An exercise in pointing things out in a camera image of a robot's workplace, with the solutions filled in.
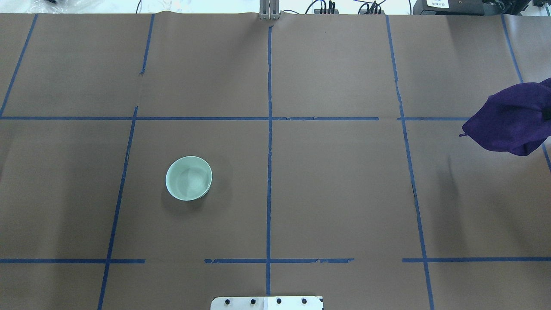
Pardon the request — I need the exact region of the light green bowl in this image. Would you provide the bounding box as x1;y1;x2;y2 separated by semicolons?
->
165;156;213;202

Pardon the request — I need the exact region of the purple cloth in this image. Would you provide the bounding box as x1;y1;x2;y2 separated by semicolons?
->
462;78;551;156

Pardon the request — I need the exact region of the black device with label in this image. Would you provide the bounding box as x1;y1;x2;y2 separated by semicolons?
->
412;0;513;16

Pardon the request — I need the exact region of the aluminium frame post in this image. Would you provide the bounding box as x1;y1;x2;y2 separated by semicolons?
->
259;0;281;20

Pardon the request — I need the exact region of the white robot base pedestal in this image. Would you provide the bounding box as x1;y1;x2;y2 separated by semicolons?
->
210;296;324;310

